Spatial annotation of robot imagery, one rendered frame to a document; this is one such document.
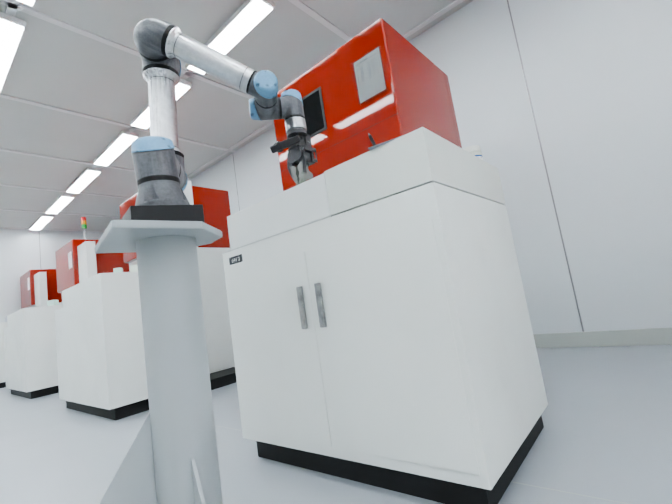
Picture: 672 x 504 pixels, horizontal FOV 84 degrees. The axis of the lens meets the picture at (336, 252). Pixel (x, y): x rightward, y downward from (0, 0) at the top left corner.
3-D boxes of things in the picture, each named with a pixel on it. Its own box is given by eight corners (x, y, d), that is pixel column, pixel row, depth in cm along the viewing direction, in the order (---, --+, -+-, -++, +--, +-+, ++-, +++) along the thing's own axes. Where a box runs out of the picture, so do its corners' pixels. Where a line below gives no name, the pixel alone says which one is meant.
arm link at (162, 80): (140, 187, 114) (133, 24, 120) (153, 200, 129) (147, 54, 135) (181, 186, 117) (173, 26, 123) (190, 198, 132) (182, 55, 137)
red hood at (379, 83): (359, 204, 273) (346, 128, 281) (466, 167, 222) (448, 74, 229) (281, 191, 216) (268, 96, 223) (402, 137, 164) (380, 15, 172)
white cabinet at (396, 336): (345, 408, 192) (322, 253, 202) (553, 428, 131) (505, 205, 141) (241, 461, 143) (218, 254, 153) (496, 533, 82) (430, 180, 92)
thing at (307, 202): (249, 250, 158) (245, 218, 160) (348, 217, 123) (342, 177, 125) (230, 250, 151) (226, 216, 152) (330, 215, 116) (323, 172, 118)
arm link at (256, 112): (247, 87, 125) (280, 86, 128) (248, 104, 136) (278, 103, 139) (250, 109, 125) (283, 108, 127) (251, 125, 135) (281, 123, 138)
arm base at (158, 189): (146, 206, 99) (140, 170, 99) (127, 220, 109) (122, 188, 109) (200, 207, 110) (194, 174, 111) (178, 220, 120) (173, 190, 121)
